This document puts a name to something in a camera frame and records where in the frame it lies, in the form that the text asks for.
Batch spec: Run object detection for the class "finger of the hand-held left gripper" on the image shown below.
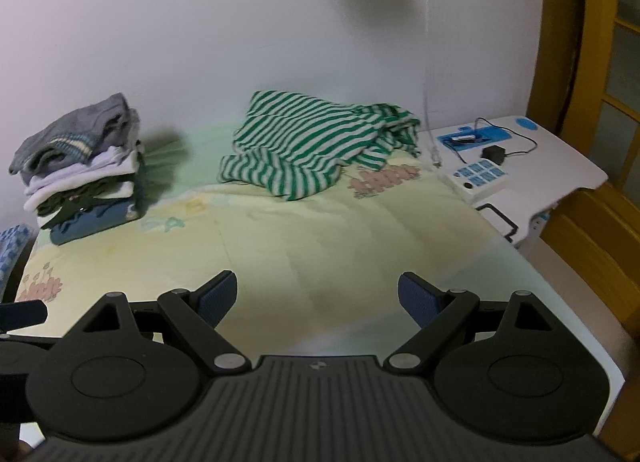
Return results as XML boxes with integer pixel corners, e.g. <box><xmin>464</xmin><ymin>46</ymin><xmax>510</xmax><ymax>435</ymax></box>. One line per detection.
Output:
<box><xmin>0</xmin><ymin>300</ymin><xmax>49</xmax><ymax>334</ymax></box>

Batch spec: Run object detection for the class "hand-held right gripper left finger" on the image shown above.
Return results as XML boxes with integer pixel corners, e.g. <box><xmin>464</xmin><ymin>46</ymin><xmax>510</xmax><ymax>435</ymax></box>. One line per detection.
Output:
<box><xmin>70</xmin><ymin>269</ymin><xmax>251</xmax><ymax>376</ymax></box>

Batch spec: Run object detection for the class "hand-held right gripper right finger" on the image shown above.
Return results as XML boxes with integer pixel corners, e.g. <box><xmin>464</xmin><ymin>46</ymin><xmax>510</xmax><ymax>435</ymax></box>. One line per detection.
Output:
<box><xmin>385</xmin><ymin>272</ymin><xmax>563</xmax><ymax>374</ymax></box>

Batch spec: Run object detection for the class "green white striped shirt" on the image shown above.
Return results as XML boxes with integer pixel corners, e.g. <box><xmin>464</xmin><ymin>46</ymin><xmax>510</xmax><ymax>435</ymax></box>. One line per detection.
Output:
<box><xmin>217</xmin><ymin>90</ymin><xmax>423</xmax><ymax>201</ymax></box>

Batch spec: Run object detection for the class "blue checkered cloth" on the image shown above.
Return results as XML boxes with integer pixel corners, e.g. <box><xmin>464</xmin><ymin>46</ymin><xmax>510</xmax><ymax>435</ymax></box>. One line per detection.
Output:
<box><xmin>0</xmin><ymin>224</ymin><xmax>36</xmax><ymax>295</ymax></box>

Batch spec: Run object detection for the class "printed yellow green blanket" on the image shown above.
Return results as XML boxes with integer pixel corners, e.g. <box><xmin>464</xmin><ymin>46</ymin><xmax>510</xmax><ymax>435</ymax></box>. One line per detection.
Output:
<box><xmin>15</xmin><ymin>122</ymin><xmax>626</xmax><ymax>393</ymax></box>

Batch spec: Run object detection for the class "blue folded garment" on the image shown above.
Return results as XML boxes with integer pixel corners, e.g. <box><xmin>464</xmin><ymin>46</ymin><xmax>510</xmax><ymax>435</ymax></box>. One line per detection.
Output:
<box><xmin>50</xmin><ymin>199</ymin><xmax>143</xmax><ymax>246</ymax></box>

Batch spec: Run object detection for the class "dark green folded garment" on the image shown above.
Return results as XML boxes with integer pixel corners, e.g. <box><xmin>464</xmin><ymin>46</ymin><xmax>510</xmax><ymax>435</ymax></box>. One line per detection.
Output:
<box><xmin>37</xmin><ymin>162</ymin><xmax>146</xmax><ymax>231</ymax></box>

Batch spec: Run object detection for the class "white blue power strip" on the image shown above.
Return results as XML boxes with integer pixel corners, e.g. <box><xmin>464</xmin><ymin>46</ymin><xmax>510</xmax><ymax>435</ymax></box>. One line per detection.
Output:
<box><xmin>452</xmin><ymin>162</ymin><xmax>509</xmax><ymax>204</ymax></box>

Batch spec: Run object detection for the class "pale lavender folded garment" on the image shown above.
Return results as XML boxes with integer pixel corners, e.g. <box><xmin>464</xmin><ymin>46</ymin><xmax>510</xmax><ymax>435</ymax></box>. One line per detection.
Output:
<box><xmin>25</xmin><ymin>144</ymin><xmax>139</xmax><ymax>193</ymax></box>

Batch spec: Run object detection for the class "blue desk mat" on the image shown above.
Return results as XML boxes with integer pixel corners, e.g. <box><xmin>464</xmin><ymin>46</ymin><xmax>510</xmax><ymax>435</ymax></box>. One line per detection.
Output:
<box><xmin>437</xmin><ymin>124</ymin><xmax>516</xmax><ymax>149</ymax></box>

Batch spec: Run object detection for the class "grey knitted folded sweater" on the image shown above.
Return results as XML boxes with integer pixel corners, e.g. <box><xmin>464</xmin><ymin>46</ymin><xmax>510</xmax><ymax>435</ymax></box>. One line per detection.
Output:
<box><xmin>9</xmin><ymin>93</ymin><xmax>141</xmax><ymax>175</ymax></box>

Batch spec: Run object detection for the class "white desk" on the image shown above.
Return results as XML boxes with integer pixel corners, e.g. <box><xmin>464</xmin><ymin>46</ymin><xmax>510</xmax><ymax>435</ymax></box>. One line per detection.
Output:
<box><xmin>417</xmin><ymin>114</ymin><xmax>610</xmax><ymax>249</ymax></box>

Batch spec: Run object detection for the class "black desk bracket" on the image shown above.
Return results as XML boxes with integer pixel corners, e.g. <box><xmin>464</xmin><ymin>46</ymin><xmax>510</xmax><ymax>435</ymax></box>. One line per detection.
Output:
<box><xmin>476</xmin><ymin>203</ymin><xmax>521</xmax><ymax>244</ymax></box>

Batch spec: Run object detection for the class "black cable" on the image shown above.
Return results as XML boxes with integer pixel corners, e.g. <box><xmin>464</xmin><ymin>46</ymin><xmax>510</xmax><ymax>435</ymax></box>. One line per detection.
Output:
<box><xmin>474</xmin><ymin>117</ymin><xmax>539</xmax><ymax>159</ymax></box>

